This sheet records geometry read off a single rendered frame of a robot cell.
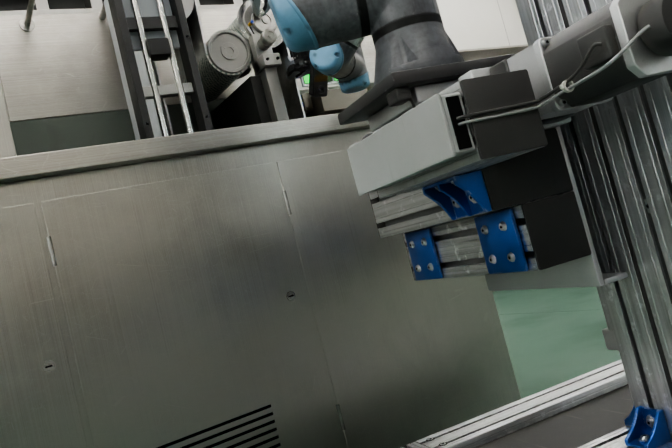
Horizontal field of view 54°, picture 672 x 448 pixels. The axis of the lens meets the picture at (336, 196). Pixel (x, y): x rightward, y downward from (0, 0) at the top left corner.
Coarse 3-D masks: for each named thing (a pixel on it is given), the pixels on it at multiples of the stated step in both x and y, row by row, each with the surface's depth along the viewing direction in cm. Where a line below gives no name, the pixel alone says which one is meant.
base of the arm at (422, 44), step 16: (416, 16) 102; (432, 16) 103; (384, 32) 104; (400, 32) 102; (416, 32) 101; (432, 32) 102; (384, 48) 104; (400, 48) 102; (416, 48) 100; (432, 48) 100; (448, 48) 102; (384, 64) 103; (400, 64) 102; (416, 64) 100; (432, 64) 100
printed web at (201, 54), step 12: (192, 12) 177; (192, 24) 178; (192, 36) 179; (204, 48) 173; (180, 60) 190; (204, 60) 175; (156, 72) 166; (180, 72) 192; (204, 72) 178; (216, 72) 175; (240, 72) 177; (204, 84) 183; (216, 84) 182; (228, 84) 184; (216, 96) 193; (168, 120) 165
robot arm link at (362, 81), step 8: (360, 48) 159; (360, 56) 158; (360, 64) 156; (352, 72) 153; (360, 72) 157; (368, 72) 159; (344, 80) 156; (352, 80) 157; (360, 80) 157; (368, 80) 159; (344, 88) 158; (352, 88) 158; (360, 88) 160
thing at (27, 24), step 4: (28, 0) 170; (32, 0) 169; (28, 4) 171; (32, 4) 171; (28, 8) 173; (32, 8) 173; (28, 12) 175; (32, 12) 176; (28, 16) 177; (20, 20) 182; (24, 20) 183; (28, 20) 179; (32, 20) 184; (20, 24) 182; (24, 24) 182; (28, 24) 182; (32, 24) 184; (24, 28) 182; (28, 28) 183; (32, 28) 183
